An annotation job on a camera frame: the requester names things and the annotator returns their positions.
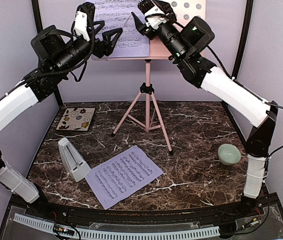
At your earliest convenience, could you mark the sheet music page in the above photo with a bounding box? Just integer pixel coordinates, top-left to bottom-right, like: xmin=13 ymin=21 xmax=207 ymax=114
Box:
xmin=93 ymin=0 xmax=150 ymax=58
xmin=85 ymin=145 xmax=163 ymax=210

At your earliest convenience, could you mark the pink music stand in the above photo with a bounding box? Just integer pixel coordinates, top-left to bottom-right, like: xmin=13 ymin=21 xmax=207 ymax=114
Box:
xmin=91 ymin=0 xmax=209 ymax=157

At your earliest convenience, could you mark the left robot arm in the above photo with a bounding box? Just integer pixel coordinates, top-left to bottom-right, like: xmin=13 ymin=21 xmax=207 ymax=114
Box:
xmin=0 ymin=20 xmax=123 ymax=218

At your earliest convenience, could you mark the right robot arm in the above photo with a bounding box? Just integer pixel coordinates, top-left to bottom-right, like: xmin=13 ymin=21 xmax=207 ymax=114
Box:
xmin=132 ymin=12 xmax=279 ymax=217

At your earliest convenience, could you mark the floral square plate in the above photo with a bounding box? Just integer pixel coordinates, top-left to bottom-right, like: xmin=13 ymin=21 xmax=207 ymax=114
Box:
xmin=56 ymin=107 xmax=95 ymax=132

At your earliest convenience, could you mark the white metronome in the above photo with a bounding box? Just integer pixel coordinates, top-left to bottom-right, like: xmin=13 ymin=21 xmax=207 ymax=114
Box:
xmin=58 ymin=137 xmax=92 ymax=182

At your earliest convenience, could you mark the green ceramic bowl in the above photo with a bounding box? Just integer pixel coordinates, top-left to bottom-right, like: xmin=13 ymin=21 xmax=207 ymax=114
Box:
xmin=217 ymin=143 xmax=242 ymax=166

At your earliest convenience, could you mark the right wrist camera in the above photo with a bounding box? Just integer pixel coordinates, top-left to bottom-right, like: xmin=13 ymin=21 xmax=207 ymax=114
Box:
xmin=137 ymin=0 xmax=177 ymax=30

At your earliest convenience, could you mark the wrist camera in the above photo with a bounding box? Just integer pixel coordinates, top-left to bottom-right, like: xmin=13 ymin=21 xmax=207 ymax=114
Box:
xmin=71 ymin=2 xmax=96 ymax=42
xmin=137 ymin=0 xmax=177 ymax=30

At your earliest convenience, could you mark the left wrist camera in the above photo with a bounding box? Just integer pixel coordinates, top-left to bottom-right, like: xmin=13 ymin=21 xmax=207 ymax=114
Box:
xmin=71 ymin=2 xmax=96 ymax=42

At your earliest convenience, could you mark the black frame post right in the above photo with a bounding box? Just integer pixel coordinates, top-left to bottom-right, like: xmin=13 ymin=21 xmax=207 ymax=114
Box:
xmin=221 ymin=0 xmax=255 ymax=107

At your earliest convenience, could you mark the black front rail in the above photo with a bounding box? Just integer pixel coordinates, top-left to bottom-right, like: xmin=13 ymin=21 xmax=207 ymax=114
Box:
xmin=5 ymin=193 xmax=283 ymax=227

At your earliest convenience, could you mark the white slotted cable duct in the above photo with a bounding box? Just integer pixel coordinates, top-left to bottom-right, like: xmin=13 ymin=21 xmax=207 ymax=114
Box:
xmin=13 ymin=213 xmax=220 ymax=240

